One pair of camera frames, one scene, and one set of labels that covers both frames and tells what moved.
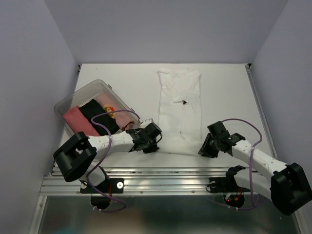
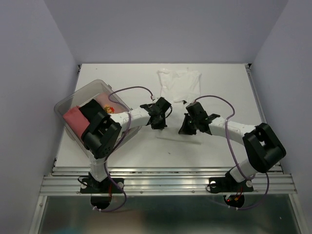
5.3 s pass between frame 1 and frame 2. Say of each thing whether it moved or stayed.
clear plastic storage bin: stayed
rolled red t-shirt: stayed
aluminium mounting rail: stayed
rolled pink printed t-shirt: stayed
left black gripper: moved
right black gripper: moved
